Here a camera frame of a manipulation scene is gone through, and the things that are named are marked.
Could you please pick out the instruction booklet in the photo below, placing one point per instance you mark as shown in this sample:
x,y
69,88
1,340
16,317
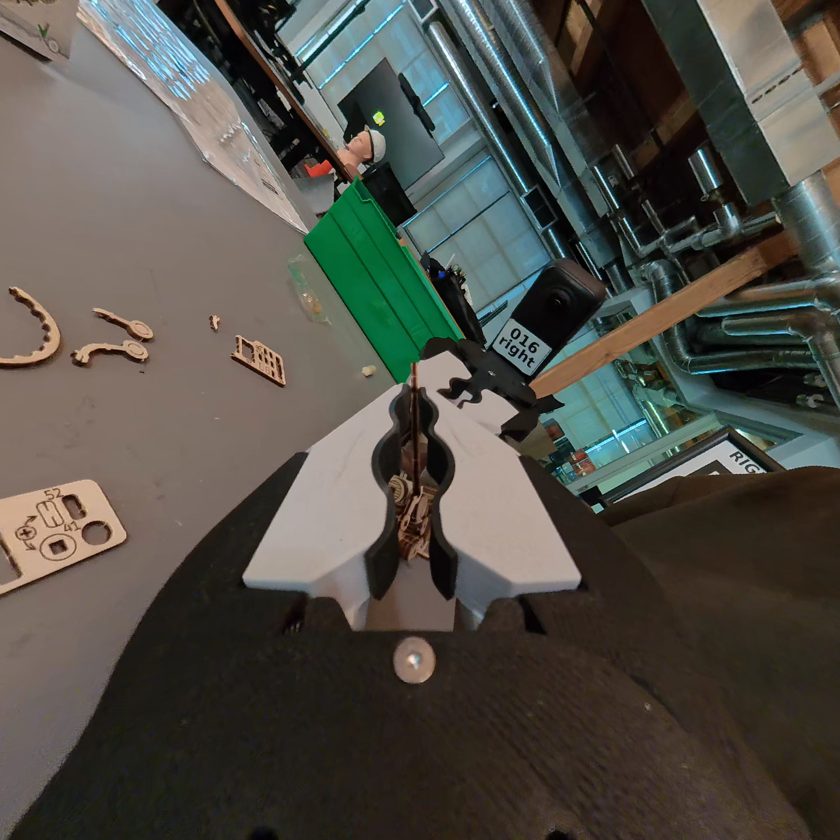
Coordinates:
x,y
197,98

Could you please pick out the silver insulated pipes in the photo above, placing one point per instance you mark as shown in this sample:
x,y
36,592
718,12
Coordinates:
x,y
807,216

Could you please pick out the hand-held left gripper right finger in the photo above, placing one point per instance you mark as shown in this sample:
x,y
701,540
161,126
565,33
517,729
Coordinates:
x,y
505,531

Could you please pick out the curved wooden lever piece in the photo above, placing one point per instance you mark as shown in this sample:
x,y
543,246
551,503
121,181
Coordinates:
x,y
134,352

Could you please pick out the green bin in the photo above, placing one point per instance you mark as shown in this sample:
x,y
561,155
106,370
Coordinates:
x,y
367,275

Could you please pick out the orange object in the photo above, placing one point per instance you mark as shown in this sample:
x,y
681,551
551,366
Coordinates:
x,y
318,169

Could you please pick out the dark wall panel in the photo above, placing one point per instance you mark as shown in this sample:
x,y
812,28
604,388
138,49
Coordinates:
x,y
394,118

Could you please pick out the small square wooden piece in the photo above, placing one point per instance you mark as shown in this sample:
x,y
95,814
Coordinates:
x,y
415,426

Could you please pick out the rectangular metal duct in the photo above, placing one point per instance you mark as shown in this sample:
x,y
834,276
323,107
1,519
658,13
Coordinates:
x,y
741,79

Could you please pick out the slotted wooden piece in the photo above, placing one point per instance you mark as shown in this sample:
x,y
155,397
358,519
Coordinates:
x,y
253,363

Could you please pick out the curved toothed wooden piece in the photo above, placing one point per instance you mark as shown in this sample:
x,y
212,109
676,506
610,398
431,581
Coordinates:
x,y
51,334

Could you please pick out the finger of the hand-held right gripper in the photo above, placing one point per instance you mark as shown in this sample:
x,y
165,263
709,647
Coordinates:
x,y
436,374
489,415

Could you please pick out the wooden beam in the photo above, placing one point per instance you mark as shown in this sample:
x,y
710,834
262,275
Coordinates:
x,y
656,321

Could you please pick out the silver spiral duct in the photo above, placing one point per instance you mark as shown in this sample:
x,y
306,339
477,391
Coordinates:
x,y
525,79
485,124

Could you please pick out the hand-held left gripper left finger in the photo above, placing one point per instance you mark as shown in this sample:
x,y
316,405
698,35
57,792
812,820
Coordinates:
x,y
315,525

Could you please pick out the black box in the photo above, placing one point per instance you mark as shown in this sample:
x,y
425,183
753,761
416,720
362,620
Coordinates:
x,y
390,197

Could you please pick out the small wooden gear assembly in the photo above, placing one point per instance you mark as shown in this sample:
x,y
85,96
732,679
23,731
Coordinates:
x,y
412,518

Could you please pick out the printed paper sheet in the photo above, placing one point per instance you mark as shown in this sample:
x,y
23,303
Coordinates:
x,y
33,26

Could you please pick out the clear plastic bag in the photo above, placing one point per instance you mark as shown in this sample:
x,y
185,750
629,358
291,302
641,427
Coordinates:
x,y
308,289

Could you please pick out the black framed sign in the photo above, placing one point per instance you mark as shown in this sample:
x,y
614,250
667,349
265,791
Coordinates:
x,y
735,459

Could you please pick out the straight wooden lever piece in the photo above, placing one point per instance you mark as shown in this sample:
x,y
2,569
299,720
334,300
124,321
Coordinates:
x,y
111,317

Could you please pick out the wooden sheet with round holes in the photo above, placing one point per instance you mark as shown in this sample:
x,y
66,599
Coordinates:
x,y
13,518

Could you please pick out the person's brown garment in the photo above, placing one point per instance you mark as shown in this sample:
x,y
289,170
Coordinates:
x,y
754,590

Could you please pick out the mannequin head with helmet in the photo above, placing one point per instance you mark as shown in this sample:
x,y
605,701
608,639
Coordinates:
x,y
361,148

